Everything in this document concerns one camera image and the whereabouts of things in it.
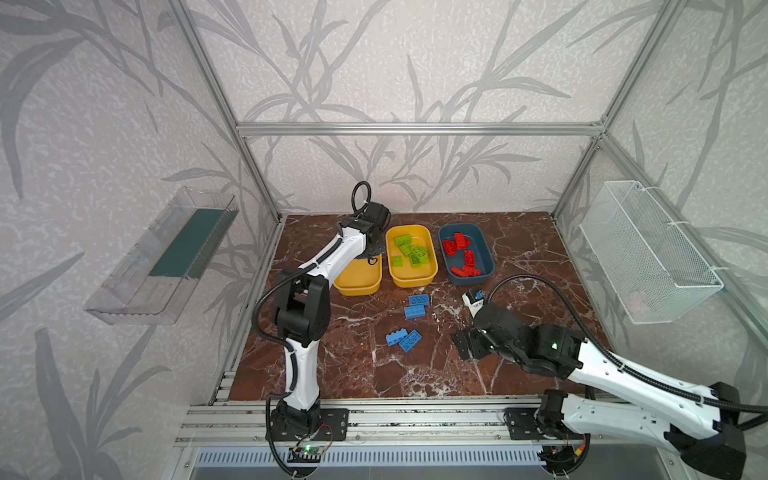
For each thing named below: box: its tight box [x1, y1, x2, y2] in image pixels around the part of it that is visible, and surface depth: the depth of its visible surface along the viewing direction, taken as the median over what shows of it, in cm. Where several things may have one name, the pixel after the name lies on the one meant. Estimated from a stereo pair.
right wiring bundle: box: [538, 433, 591, 476], surface depth 72 cm
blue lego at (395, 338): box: [386, 328, 408, 347], surface depth 88 cm
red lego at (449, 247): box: [442, 240, 457, 257], surface depth 110 cm
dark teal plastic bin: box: [438, 223, 495, 286], surface depth 108 cm
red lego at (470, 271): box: [461, 265, 483, 277], surface depth 104 cm
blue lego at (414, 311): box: [404, 304, 426, 320], surface depth 95 cm
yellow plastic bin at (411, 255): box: [386, 224, 439, 288], surface depth 107 cm
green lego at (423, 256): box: [417, 246, 429, 265], surface depth 106 cm
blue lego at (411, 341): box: [399, 329, 423, 354], surface depth 88 cm
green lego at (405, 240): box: [394, 235, 413, 246], surface depth 111 cm
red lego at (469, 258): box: [464, 250, 476, 268], surface depth 107 cm
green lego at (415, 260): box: [410, 251, 423, 267], surface depth 107 cm
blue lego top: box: [409, 294, 430, 306], surface depth 96 cm
